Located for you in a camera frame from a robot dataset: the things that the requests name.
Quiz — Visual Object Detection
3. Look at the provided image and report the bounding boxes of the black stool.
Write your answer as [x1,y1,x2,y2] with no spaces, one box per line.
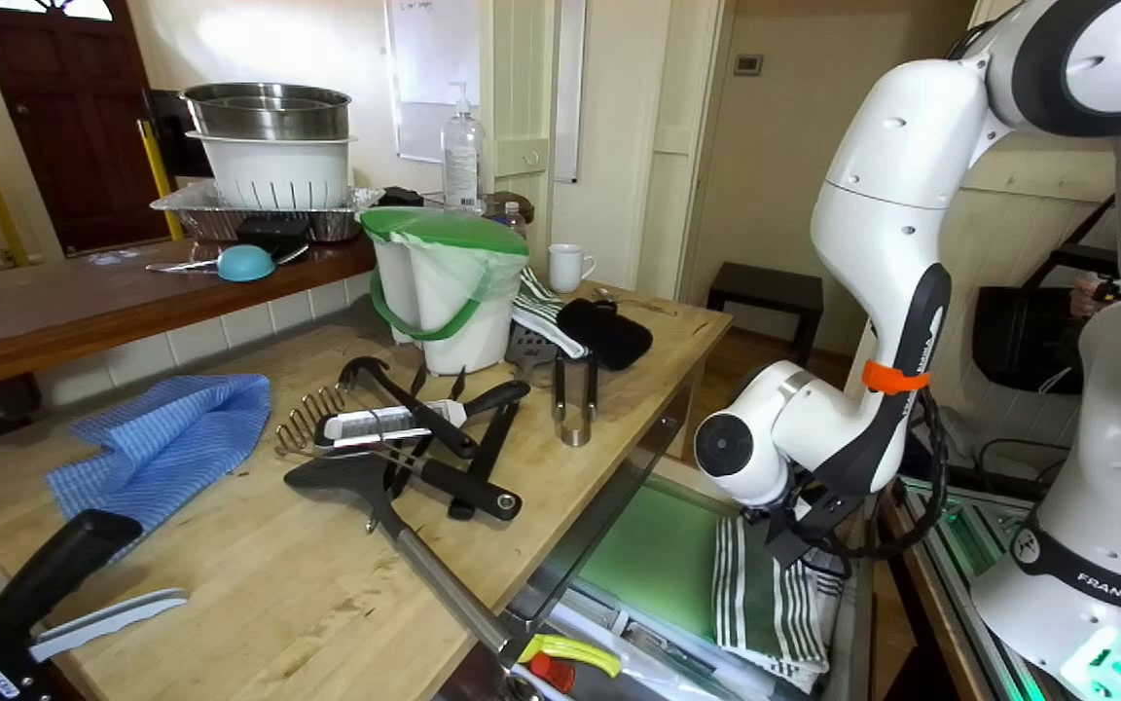
[705,261,827,368]

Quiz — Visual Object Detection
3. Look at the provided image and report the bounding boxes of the green striped towel in drawer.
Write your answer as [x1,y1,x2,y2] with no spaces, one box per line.
[713,520,849,692]

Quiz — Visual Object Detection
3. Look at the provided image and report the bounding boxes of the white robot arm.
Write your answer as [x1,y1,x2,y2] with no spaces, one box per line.
[697,0,1121,701]

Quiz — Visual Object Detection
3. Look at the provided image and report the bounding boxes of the wooden kitchen cart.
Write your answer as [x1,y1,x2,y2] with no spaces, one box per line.
[0,288,736,701]

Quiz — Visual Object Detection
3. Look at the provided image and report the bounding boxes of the white bucket green lid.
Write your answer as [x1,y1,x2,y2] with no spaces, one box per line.
[361,207,531,374]

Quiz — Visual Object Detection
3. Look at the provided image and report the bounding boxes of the clear water bottle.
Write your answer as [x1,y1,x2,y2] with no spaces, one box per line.
[440,104,483,212]

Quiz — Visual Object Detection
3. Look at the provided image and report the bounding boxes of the white handled brush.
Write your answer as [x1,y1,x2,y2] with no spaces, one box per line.
[314,407,428,448]

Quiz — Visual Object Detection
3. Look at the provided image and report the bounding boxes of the blue cloth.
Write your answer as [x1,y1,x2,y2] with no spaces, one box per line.
[47,374,271,534]

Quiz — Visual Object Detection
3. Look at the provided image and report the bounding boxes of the steel pot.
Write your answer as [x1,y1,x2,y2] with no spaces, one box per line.
[183,83,352,139]

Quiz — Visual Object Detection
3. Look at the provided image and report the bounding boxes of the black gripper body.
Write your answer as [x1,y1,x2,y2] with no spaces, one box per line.
[768,508,827,564]

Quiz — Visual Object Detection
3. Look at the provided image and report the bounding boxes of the green drawer liner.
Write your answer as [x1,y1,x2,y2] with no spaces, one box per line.
[575,478,728,644]

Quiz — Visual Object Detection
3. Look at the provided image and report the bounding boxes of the open wooden drawer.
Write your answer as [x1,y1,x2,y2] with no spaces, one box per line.
[457,453,885,701]

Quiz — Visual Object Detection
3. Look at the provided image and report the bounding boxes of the striped towel on cart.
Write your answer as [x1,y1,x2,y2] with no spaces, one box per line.
[509,272,588,364]

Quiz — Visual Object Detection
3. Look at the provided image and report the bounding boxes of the black bag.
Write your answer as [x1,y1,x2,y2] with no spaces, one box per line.
[969,203,1121,394]

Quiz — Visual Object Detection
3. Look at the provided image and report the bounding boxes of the white mug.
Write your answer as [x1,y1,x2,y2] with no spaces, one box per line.
[548,240,595,292]

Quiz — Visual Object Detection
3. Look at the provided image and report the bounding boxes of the yellow green utensil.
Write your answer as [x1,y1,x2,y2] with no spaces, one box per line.
[518,634,622,679]

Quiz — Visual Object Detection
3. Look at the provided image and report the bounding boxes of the black tongs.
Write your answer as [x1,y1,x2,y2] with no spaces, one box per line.
[339,360,531,521]

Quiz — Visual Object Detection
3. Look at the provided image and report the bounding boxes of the blue bowl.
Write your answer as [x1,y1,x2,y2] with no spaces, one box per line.
[213,246,278,283]

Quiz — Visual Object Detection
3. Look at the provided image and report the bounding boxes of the steel cylinder utensil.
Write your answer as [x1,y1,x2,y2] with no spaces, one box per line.
[554,360,601,448]

